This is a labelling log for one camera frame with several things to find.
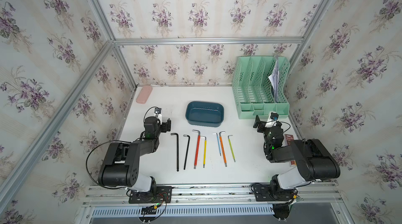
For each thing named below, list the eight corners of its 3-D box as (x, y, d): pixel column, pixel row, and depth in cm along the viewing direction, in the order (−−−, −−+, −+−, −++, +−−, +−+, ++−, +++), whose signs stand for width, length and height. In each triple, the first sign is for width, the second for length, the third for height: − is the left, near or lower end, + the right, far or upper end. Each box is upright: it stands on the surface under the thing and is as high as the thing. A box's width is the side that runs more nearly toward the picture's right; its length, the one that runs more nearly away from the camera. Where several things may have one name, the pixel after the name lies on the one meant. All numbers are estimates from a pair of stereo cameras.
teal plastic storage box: (185, 128, 99) (184, 123, 94) (187, 106, 110) (186, 101, 105) (224, 129, 99) (225, 123, 94) (222, 107, 110) (223, 101, 105)
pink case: (136, 103, 112) (135, 101, 110) (144, 86, 123) (143, 84, 121) (146, 104, 112) (145, 102, 110) (153, 87, 123) (152, 85, 121)
